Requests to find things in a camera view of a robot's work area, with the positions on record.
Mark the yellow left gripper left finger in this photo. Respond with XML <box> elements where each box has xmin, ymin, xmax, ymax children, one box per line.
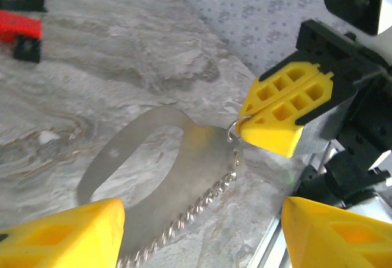
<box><xmin>0</xmin><ymin>197</ymin><xmax>126</xmax><ymax>268</ymax></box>

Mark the small silver keyring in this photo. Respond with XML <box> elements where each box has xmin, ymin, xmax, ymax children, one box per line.
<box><xmin>226</xmin><ymin>113</ymin><xmax>254</xmax><ymax>143</ymax></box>

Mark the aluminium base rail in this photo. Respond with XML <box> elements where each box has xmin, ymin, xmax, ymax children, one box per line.
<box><xmin>244</xmin><ymin>151</ymin><xmax>307</xmax><ymax>268</ymax></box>

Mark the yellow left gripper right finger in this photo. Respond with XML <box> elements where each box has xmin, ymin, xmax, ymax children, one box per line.
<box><xmin>281</xmin><ymin>196</ymin><xmax>392</xmax><ymax>268</ymax></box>

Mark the small red black block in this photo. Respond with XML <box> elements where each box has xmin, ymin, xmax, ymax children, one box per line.
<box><xmin>0</xmin><ymin>9</ymin><xmax>43</xmax><ymax>64</ymax></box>

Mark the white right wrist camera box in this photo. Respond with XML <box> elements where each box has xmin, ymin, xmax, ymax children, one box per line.
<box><xmin>320</xmin><ymin>0</ymin><xmax>392</xmax><ymax>45</ymax></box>

